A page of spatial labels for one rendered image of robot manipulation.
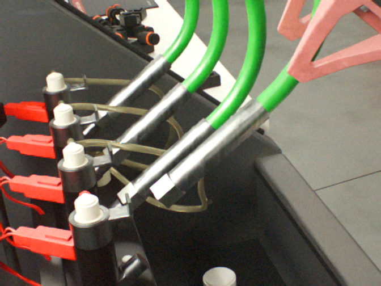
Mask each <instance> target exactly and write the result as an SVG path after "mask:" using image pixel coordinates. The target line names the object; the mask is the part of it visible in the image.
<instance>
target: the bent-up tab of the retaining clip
mask: <svg viewBox="0 0 381 286"><path fill-rule="evenodd" d="M125 199H126V206H127V208H128V212H129V215H130V216H132V217H133V209H132V202H131V200H130V197H129V194H128V193H126V194H125Z"/></svg>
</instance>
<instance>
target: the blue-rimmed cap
mask: <svg viewBox="0 0 381 286"><path fill-rule="evenodd" d="M203 286H237V283H236V276H235V273H234V272H233V271H232V270H230V269H228V268H224V267H216V268H212V269H210V270H209V271H207V272H206V273H205V274H204V276H203Z"/></svg>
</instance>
